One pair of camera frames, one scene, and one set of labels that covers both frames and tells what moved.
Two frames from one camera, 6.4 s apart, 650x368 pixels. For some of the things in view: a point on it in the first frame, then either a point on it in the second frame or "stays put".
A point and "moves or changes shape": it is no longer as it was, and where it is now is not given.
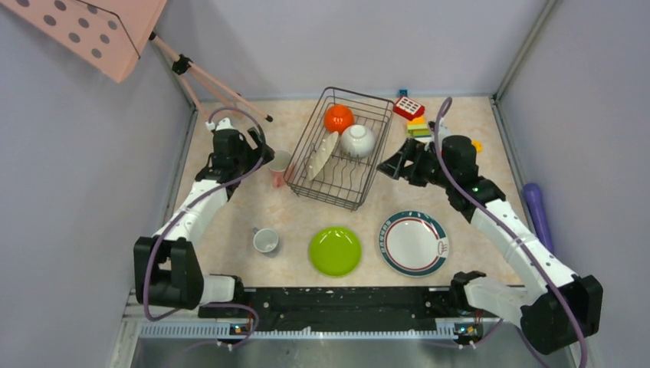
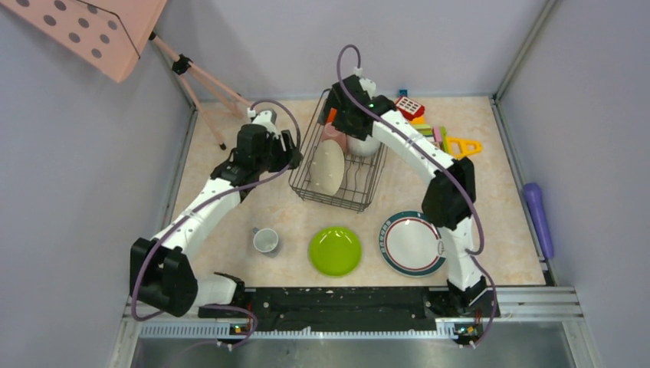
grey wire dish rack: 341,152 stays put
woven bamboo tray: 322,154 moves or changes shape
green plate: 335,251 stays put
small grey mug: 265,240 stays put
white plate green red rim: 413,243 stays put
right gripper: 393,167 to 333,103
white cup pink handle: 281,168 moves or changes shape
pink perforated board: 110,34 stays put
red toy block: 408,109 stays put
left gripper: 257,141 to 285,156
